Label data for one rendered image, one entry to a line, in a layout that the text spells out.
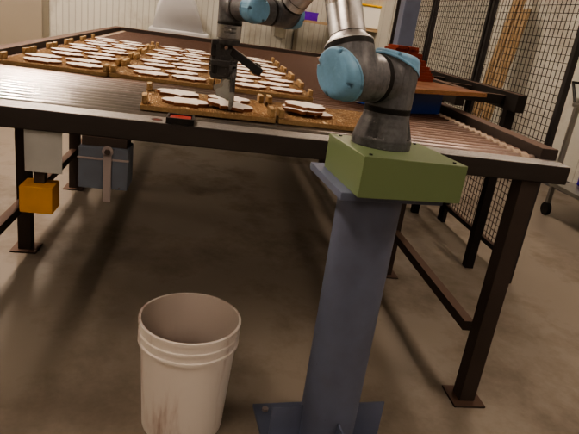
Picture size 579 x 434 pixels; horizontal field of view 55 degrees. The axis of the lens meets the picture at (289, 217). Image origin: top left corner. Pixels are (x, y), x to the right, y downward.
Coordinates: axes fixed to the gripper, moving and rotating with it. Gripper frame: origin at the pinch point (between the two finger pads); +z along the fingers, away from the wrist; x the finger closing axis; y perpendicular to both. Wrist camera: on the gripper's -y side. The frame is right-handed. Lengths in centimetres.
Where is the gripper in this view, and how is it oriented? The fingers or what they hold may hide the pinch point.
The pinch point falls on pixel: (230, 105)
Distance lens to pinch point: 182.2
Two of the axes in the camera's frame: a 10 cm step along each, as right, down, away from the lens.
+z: -1.2, 9.3, 3.5
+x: 1.8, 3.7, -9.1
